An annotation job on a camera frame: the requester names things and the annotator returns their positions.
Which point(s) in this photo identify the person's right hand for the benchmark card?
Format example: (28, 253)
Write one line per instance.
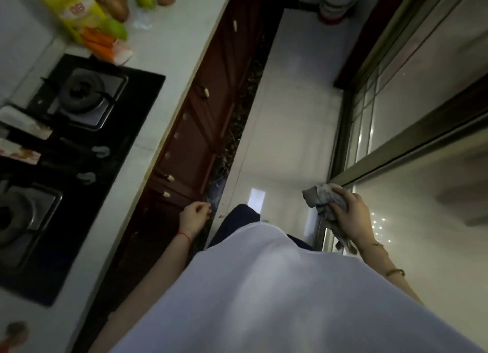
(356, 219)

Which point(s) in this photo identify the person's left hand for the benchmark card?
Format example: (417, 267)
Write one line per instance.
(192, 221)

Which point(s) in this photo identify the person's left fingers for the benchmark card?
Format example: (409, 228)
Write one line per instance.
(200, 208)

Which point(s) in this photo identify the person's right fingers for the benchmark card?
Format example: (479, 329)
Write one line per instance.
(345, 206)

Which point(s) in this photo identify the grey cleaning cloth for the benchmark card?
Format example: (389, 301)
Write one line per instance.
(318, 196)

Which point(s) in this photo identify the person's right forearm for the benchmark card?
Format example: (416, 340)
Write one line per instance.
(389, 267)

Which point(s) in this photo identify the person's left forearm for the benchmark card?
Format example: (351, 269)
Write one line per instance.
(152, 284)

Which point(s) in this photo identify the dark blue trousers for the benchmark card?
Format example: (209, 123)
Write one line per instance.
(238, 221)

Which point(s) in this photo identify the gold bangle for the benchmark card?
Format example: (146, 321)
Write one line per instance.
(394, 273)

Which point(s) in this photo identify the black glass gas stove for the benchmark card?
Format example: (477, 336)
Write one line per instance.
(114, 143)

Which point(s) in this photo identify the dark speckled cabinet plinth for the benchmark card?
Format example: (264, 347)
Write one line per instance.
(244, 104)

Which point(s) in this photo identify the white shirt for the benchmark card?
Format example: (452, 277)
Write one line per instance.
(282, 299)

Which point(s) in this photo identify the silver stove knob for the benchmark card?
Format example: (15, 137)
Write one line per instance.
(86, 178)
(101, 151)

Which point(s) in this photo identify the row of cream cabinet knobs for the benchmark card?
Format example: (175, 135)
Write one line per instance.
(206, 92)

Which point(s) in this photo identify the sliding glass door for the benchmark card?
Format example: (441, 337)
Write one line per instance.
(427, 97)

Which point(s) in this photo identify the red-brown kitchen cabinet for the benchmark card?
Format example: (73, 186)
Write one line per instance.
(213, 70)

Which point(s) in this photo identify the round black stove burner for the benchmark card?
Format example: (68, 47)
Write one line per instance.
(19, 219)
(82, 91)

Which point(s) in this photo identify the white plastic packet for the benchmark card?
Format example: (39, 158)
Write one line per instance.
(122, 53)

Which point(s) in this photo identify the white and orange packet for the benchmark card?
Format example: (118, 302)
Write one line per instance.
(17, 150)

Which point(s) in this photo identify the orange carrots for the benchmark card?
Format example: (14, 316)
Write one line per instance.
(98, 42)

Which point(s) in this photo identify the white paper wrapper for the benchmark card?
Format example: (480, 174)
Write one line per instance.
(23, 122)

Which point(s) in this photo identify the red and white container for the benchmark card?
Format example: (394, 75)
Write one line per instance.
(337, 7)

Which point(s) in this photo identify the bag of brown onions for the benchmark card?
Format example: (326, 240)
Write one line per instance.
(110, 0)

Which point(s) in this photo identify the yellow food packet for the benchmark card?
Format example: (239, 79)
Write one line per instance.
(72, 5)

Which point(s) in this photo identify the dark wooden door frame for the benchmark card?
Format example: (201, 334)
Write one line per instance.
(373, 32)

